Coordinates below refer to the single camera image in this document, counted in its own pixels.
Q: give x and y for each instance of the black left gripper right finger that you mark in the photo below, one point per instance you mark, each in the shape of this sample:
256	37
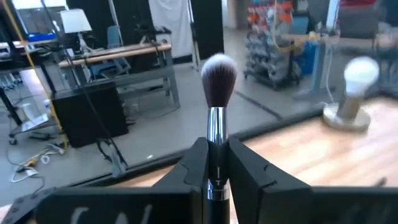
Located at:
248	174

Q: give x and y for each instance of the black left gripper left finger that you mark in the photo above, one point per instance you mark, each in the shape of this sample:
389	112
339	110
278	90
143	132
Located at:
196	165

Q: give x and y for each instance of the large fluffy powder makeup brush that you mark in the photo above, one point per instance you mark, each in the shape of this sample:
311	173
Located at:
217	124

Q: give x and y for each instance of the black floor box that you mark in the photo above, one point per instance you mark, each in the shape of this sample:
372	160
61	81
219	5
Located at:
90	115

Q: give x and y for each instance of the storage shelf with bins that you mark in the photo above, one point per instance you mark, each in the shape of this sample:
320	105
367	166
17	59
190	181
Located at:
270	56

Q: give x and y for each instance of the wooden top workbench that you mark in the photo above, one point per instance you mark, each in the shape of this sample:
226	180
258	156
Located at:
124	51

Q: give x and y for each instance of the black partition panel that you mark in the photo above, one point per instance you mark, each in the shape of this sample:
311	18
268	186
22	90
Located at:
93	6
206	28

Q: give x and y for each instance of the white hanging cloth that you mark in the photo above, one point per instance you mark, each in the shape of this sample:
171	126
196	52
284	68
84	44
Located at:
171	25

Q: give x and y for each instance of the white bulb on metal base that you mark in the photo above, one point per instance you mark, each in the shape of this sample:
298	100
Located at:
360	74

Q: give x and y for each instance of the blue chair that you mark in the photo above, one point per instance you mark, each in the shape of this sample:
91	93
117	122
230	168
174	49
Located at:
113	35

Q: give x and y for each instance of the white table lamp shade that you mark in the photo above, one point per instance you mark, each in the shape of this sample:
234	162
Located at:
74	20

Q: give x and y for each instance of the black equipment cart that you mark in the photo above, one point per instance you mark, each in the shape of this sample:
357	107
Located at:
31	63

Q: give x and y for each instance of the black aluminium table frame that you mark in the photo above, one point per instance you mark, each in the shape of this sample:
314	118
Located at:
280	120

